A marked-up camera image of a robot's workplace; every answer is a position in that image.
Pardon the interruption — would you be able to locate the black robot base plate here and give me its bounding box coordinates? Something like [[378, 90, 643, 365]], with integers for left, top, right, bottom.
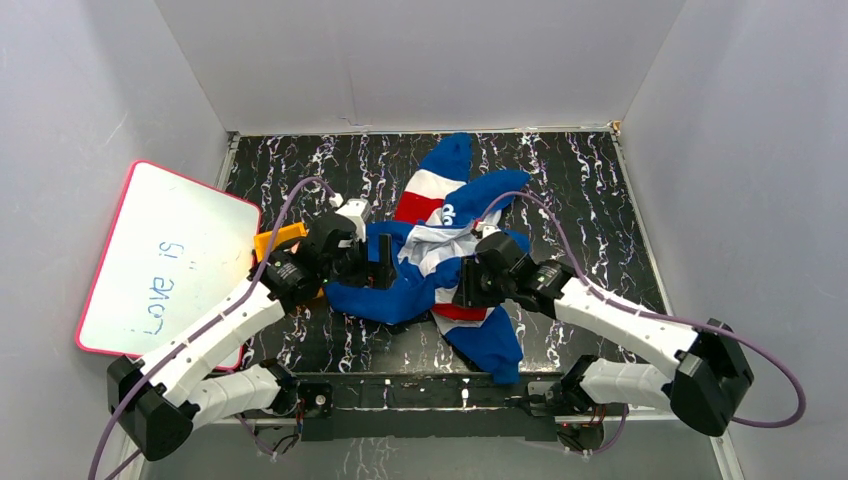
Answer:
[[238, 370, 631, 458]]

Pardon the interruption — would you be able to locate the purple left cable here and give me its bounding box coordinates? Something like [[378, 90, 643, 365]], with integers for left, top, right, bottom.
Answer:
[[87, 176, 339, 480]]

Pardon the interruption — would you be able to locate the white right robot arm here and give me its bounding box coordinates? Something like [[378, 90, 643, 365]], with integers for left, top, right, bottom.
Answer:
[[453, 232, 754, 437]]

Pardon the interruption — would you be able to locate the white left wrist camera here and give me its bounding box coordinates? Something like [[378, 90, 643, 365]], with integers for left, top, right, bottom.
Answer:
[[329, 193, 372, 242]]

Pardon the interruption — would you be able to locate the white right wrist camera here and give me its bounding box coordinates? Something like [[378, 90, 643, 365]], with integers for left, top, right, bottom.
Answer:
[[474, 223, 500, 239]]

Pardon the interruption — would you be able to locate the blue red white jacket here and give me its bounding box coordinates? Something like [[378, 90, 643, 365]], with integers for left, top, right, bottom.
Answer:
[[325, 133, 530, 384]]

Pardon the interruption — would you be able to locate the pink-framed whiteboard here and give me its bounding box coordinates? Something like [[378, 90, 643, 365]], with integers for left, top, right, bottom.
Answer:
[[76, 160, 261, 357]]

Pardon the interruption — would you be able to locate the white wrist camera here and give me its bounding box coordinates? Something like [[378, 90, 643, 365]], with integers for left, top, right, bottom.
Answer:
[[474, 223, 500, 239], [329, 193, 372, 242]]

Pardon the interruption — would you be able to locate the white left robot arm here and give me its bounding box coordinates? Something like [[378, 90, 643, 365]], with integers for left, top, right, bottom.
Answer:
[[107, 212, 396, 461]]

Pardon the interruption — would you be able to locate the orange plastic box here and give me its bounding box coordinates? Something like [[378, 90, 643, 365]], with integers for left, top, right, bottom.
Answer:
[[248, 222, 321, 308]]

